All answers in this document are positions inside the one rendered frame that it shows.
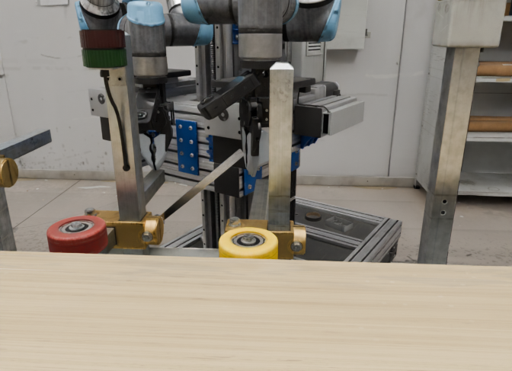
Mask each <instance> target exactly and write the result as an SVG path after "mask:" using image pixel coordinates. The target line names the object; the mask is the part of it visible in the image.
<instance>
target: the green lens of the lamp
mask: <svg viewBox="0 0 512 371"><path fill-rule="evenodd" d="M82 62H83V66H85V67H116V66H127V57H126V49H124V50H82Z"/></svg>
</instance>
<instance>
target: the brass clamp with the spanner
mask: <svg viewBox="0 0 512 371"><path fill-rule="evenodd" d="M95 211H96V213H97V215H96V217H99V218H102V219H103V220H104V221H105V222H106V227H107V228H114V232H115V239H116V244H115V246H113V248H122V249H146V248H147V247H148V245H159V244H161V242H162V238H163V233H164V223H163V219H162V217H160V216H152V212H146V214H145V215H144V217H142V219H141V220H140V221H125V220H120V215H119V211H110V210H95Z"/></svg>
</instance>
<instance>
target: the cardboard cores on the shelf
mask: <svg viewBox="0 0 512 371"><path fill-rule="evenodd" d="M510 4H511V2H507V4H506V8H505V13H504V16H509V11H510ZM478 62H479V66H478V71H477V76H512V62H491V61H478ZM468 132H512V117H493V116H470V120H469V129H468Z"/></svg>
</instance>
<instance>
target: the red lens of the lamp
mask: <svg viewBox="0 0 512 371"><path fill-rule="evenodd" d="M79 37H80V44H81V47H82V48H116V47H126V41H125V33H124V30H79Z"/></svg>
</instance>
